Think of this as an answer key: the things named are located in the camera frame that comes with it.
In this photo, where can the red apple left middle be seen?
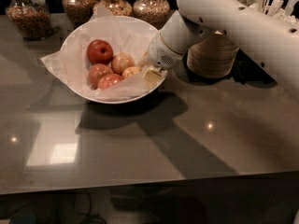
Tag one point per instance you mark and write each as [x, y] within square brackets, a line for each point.
[96, 72]

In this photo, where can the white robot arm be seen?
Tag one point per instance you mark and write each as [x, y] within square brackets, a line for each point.
[272, 44]

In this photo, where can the red-yellow apple front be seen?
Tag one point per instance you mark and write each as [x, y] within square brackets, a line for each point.
[108, 81]

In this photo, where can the yellow-red apple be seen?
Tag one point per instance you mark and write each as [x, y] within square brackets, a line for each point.
[121, 61]
[130, 71]

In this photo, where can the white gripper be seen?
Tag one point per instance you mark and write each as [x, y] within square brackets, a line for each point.
[160, 54]

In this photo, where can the glass jar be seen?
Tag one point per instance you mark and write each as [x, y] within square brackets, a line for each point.
[31, 18]
[78, 11]
[154, 12]
[116, 7]

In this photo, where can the black rubber mat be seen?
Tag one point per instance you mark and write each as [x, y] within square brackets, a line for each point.
[244, 71]

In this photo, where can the dark red apple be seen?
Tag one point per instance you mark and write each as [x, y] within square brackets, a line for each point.
[99, 51]

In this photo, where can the white paper liner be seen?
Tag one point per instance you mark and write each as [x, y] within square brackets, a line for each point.
[124, 34]

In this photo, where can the glass jar middle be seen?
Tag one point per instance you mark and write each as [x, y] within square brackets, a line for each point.
[116, 7]

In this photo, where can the glass jar far left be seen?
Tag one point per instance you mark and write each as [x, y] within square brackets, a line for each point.
[31, 18]

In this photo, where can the glass jar right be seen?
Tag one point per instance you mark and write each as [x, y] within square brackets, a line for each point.
[154, 12]

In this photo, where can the white plastic cutlery bundle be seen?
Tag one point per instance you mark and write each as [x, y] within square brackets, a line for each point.
[264, 0]

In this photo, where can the front stack paper bowls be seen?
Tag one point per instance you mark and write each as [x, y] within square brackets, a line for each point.
[213, 57]

